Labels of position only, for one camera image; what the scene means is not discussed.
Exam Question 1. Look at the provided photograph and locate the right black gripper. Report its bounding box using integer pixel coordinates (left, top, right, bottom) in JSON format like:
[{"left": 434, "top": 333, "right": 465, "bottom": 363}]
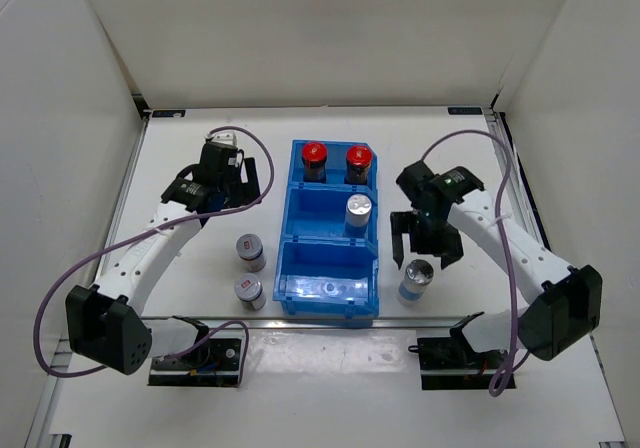
[{"left": 390, "top": 209, "right": 464, "bottom": 270}]

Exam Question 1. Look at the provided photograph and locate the red-lid sauce jar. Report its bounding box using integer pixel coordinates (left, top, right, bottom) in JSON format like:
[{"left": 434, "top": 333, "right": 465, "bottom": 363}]
[
  {"left": 301, "top": 141, "right": 328, "bottom": 183},
  {"left": 345, "top": 145, "right": 373, "bottom": 185}
]

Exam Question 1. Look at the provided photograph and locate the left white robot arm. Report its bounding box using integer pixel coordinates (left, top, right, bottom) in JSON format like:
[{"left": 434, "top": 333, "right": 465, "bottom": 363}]
[{"left": 65, "top": 132, "right": 260, "bottom": 375}]

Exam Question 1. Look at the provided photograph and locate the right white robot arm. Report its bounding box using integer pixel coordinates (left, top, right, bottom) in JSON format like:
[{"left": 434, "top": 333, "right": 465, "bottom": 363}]
[{"left": 390, "top": 161, "right": 603, "bottom": 368}]

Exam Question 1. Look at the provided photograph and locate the middle blue storage bin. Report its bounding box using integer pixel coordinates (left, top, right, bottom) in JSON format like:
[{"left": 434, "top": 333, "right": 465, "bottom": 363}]
[{"left": 281, "top": 186, "right": 378, "bottom": 245}]

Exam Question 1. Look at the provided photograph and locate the blue storage bin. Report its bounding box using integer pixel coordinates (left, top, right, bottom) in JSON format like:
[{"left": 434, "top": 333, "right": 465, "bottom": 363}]
[
  {"left": 281, "top": 186, "right": 378, "bottom": 245},
  {"left": 287, "top": 140, "right": 377, "bottom": 193},
  {"left": 272, "top": 238, "right": 380, "bottom": 320}
]

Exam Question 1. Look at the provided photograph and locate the far blue storage bin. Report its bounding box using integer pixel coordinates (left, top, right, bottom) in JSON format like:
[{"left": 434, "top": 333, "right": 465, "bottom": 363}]
[{"left": 287, "top": 140, "right": 377, "bottom": 193}]

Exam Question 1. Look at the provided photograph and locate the left near silver-lid jar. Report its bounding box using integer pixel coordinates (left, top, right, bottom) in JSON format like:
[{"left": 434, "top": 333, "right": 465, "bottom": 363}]
[{"left": 234, "top": 273, "right": 266, "bottom": 311}]

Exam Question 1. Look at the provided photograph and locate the near blue storage bin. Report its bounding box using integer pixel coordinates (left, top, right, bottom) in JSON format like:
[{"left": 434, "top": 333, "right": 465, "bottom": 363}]
[{"left": 272, "top": 238, "right": 380, "bottom": 320}]

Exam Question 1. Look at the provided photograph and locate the left blue corner label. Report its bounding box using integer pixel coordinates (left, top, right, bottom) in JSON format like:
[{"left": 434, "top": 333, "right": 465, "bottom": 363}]
[{"left": 151, "top": 110, "right": 186, "bottom": 118}]

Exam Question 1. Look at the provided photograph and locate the blue corner label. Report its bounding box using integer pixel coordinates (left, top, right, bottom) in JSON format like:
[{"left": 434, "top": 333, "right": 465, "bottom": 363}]
[
  {"left": 151, "top": 110, "right": 186, "bottom": 118},
  {"left": 447, "top": 106, "right": 483, "bottom": 116}
]

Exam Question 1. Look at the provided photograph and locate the right blue corner label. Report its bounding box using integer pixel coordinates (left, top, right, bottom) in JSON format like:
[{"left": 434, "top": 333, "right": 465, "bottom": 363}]
[{"left": 447, "top": 106, "right": 483, "bottom": 116}]

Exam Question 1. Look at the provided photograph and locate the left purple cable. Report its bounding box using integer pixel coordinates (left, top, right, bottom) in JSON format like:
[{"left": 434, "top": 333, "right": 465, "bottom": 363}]
[{"left": 33, "top": 126, "right": 276, "bottom": 387}]

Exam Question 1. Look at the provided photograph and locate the purple cable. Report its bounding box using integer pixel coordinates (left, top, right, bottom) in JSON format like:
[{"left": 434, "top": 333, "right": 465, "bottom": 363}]
[
  {"left": 33, "top": 126, "right": 276, "bottom": 387},
  {"left": 419, "top": 128, "right": 530, "bottom": 398}
]

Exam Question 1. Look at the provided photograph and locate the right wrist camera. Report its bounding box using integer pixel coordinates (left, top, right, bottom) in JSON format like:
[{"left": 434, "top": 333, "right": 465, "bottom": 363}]
[{"left": 396, "top": 161, "right": 435, "bottom": 205}]

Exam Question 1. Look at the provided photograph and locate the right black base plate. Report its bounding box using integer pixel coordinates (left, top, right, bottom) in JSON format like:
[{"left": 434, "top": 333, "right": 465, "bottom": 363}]
[{"left": 408, "top": 337, "right": 506, "bottom": 391}]

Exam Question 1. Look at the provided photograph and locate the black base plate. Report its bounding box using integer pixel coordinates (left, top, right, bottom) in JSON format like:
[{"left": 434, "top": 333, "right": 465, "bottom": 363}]
[
  {"left": 408, "top": 337, "right": 506, "bottom": 391},
  {"left": 147, "top": 330, "right": 245, "bottom": 388}
]

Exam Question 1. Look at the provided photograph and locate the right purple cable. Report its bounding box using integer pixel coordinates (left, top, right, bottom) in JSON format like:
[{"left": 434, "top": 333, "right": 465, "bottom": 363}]
[{"left": 419, "top": 128, "right": 530, "bottom": 398}]

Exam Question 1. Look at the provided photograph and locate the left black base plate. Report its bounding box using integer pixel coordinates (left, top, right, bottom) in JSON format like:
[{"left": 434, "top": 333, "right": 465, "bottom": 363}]
[{"left": 147, "top": 330, "right": 245, "bottom": 388}]

